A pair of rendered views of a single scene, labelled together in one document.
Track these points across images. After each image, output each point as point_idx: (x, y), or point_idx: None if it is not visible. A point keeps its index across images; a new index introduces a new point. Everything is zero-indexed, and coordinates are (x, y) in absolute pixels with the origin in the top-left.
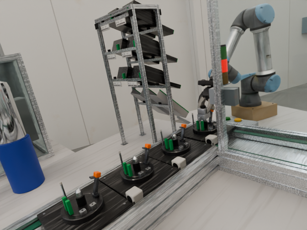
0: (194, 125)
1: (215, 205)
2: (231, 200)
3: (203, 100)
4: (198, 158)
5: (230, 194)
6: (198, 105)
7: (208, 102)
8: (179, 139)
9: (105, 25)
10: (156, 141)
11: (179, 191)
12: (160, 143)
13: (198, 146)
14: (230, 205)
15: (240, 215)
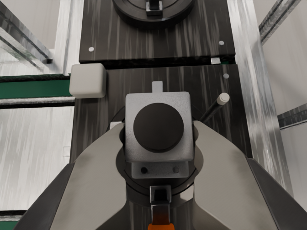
0: (200, 120)
1: (43, 2)
2: (25, 21)
3: (193, 195)
4: (79, 2)
5: (31, 31)
6: (216, 135)
7: (113, 164)
8: (160, 1)
9: None
10: (267, 23)
11: None
12: (235, 8)
13: (104, 34)
14: (24, 12)
15: (6, 6)
